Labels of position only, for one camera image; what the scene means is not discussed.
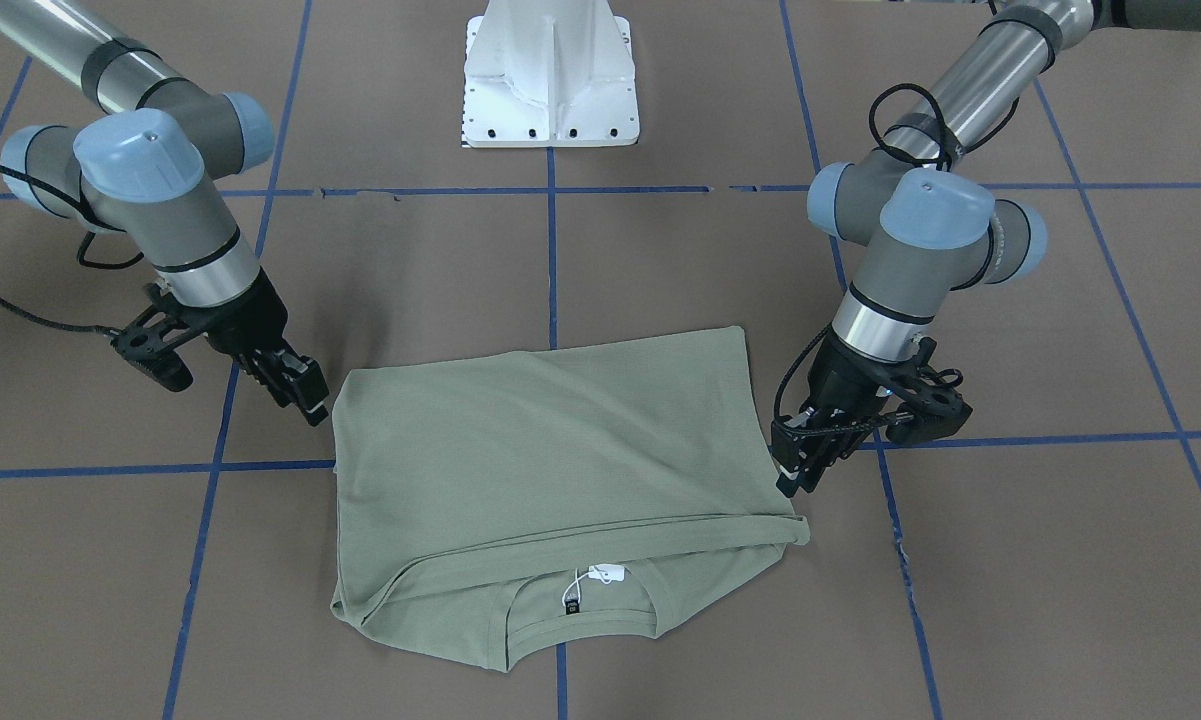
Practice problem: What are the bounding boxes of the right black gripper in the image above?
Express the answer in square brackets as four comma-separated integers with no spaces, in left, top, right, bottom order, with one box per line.
[203,270,329,427]

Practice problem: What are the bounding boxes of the olive green long-sleeve shirt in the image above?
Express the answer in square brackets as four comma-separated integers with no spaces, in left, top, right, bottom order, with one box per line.
[331,328,809,673]

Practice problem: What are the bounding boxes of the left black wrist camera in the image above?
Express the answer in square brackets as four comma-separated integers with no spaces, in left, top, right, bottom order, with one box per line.
[885,337,972,448]

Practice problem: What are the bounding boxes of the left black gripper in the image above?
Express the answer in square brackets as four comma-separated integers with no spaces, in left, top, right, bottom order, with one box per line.
[770,325,912,498]

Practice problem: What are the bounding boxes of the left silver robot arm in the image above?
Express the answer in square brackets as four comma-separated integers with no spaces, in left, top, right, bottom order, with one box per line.
[772,1,1201,497]

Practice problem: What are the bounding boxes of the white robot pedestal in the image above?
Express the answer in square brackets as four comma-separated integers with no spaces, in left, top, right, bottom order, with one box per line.
[460,1,641,149]

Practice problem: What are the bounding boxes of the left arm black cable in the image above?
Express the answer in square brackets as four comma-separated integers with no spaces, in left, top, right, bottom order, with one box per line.
[772,82,1021,421]

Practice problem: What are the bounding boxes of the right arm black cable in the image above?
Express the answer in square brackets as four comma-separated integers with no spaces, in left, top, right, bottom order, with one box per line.
[0,150,147,336]

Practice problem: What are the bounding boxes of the white shirt price tag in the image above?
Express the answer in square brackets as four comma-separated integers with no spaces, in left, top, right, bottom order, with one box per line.
[560,562,627,614]

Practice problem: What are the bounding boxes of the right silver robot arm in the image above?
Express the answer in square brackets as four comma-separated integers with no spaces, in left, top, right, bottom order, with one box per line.
[0,1,329,427]

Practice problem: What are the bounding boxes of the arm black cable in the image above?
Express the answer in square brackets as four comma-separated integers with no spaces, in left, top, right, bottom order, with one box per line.
[0,150,147,336]
[772,82,1021,421]

